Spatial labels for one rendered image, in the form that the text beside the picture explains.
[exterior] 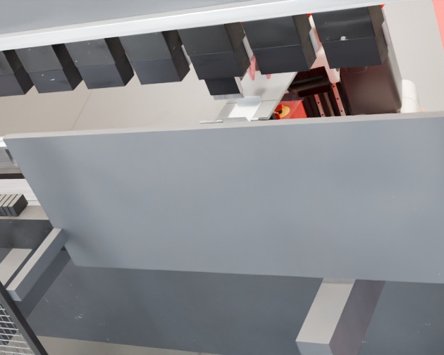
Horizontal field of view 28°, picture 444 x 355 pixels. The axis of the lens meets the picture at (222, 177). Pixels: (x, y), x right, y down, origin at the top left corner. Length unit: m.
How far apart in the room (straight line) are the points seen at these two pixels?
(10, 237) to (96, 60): 0.59
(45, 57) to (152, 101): 2.48
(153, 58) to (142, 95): 2.78
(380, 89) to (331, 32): 1.41
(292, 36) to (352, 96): 1.39
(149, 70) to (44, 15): 0.36
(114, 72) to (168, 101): 2.49
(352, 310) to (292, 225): 0.25
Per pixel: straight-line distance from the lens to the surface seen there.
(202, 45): 2.42
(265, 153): 1.89
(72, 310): 3.60
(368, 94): 3.65
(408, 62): 4.66
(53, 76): 2.78
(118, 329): 3.54
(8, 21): 2.48
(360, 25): 2.21
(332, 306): 2.05
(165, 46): 2.49
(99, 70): 2.66
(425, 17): 5.04
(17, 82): 2.89
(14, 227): 2.68
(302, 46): 2.31
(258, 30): 2.32
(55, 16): 2.37
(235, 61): 2.41
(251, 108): 2.62
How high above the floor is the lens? 2.26
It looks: 32 degrees down
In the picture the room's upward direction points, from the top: 23 degrees counter-clockwise
